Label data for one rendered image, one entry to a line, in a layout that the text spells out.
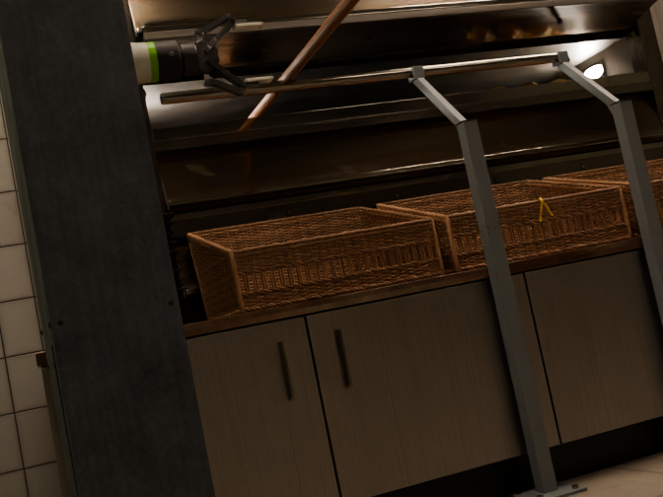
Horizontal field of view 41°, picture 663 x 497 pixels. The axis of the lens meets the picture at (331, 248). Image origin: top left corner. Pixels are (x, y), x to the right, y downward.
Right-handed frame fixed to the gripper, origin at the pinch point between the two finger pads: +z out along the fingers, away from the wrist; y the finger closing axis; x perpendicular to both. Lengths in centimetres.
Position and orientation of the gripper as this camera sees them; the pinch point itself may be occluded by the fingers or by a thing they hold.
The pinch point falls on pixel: (261, 52)
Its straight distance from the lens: 218.1
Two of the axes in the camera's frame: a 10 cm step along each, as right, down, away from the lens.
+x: 3.1, -1.4, -9.4
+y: 2.0, 9.8, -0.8
